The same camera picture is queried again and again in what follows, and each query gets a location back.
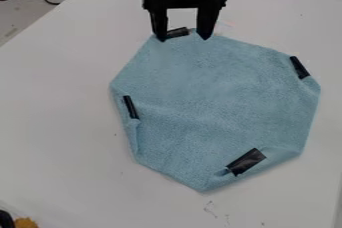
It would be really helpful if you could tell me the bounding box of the light blue cloth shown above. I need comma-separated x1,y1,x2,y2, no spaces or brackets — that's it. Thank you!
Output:
108,26,322,193

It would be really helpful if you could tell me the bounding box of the yellow toy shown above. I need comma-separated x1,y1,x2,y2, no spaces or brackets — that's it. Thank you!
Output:
12,217,41,228

